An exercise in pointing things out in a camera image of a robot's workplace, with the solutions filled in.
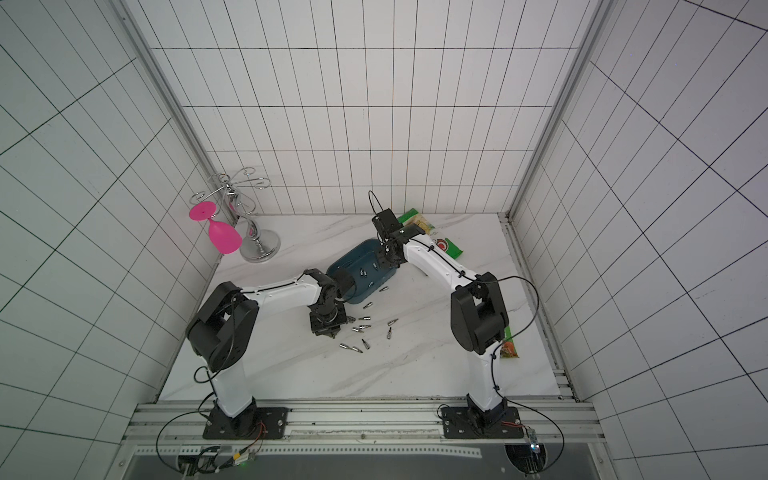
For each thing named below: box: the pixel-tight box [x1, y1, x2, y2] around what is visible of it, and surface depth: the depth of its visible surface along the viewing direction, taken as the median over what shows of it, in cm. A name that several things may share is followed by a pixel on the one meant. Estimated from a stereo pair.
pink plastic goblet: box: [189, 201, 242, 254], surface depth 89 cm
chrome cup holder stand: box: [189, 167, 281, 263], surface depth 95 cm
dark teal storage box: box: [326, 239, 397, 304], surface depth 103 cm
